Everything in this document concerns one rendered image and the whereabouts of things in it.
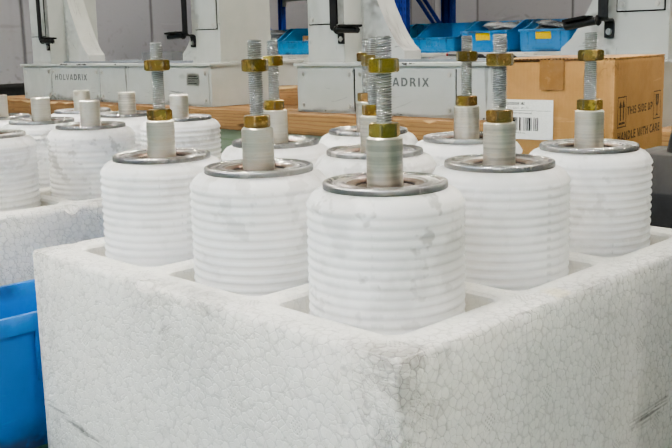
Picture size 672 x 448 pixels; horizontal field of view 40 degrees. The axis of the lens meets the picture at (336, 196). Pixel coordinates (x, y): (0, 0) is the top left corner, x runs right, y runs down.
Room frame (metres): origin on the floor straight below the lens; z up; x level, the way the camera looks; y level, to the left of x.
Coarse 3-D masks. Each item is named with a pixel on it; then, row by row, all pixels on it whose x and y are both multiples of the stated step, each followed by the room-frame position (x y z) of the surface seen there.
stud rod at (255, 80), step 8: (248, 40) 0.62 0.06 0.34; (256, 40) 0.62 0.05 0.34; (248, 48) 0.62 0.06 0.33; (256, 48) 0.62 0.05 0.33; (248, 56) 0.63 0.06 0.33; (256, 56) 0.62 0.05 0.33; (256, 72) 0.62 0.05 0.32; (248, 80) 0.63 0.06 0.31; (256, 80) 0.62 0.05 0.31; (256, 88) 0.62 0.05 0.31; (256, 96) 0.62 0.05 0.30; (256, 104) 0.62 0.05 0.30; (256, 112) 0.62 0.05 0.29
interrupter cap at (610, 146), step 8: (544, 144) 0.71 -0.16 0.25; (552, 144) 0.71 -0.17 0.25; (560, 144) 0.72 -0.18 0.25; (568, 144) 0.72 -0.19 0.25; (608, 144) 0.72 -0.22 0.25; (616, 144) 0.71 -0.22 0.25; (624, 144) 0.70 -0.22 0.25; (632, 144) 0.71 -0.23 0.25; (560, 152) 0.68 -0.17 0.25; (568, 152) 0.68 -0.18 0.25; (576, 152) 0.68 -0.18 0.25; (584, 152) 0.67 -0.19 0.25; (592, 152) 0.67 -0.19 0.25; (600, 152) 0.67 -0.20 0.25; (608, 152) 0.67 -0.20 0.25; (616, 152) 0.67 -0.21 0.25; (624, 152) 0.68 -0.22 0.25
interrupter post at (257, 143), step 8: (248, 128) 0.62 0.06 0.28; (256, 128) 0.62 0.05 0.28; (264, 128) 0.62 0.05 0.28; (272, 128) 0.62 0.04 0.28; (248, 136) 0.62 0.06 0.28; (256, 136) 0.62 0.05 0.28; (264, 136) 0.62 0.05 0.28; (272, 136) 0.62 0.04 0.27; (248, 144) 0.62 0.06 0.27; (256, 144) 0.62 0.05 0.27; (264, 144) 0.62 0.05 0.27; (272, 144) 0.62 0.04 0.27; (248, 152) 0.62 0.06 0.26; (256, 152) 0.62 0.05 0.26; (264, 152) 0.62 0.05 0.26; (272, 152) 0.62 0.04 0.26; (248, 160) 0.62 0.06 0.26; (256, 160) 0.62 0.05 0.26; (264, 160) 0.62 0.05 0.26; (272, 160) 0.62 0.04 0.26; (248, 168) 0.62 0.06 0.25; (256, 168) 0.62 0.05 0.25; (264, 168) 0.62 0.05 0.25; (272, 168) 0.62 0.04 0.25
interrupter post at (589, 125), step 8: (576, 112) 0.71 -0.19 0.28; (584, 112) 0.70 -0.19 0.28; (592, 112) 0.70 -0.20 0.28; (600, 112) 0.70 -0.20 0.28; (576, 120) 0.71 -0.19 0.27; (584, 120) 0.70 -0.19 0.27; (592, 120) 0.70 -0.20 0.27; (600, 120) 0.70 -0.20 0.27; (576, 128) 0.71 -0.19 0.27; (584, 128) 0.70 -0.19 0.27; (592, 128) 0.70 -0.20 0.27; (600, 128) 0.70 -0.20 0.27; (576, 136) 0.71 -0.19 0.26; (584, 136) 0.70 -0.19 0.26; (592, 136) 0.70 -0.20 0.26; (600, 136) 0.70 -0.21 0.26; (576, 144) 0.71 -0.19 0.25; (584, 144) 0.70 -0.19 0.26; (592, 144) 0.70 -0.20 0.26; (600, 144) 0.70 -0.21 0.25
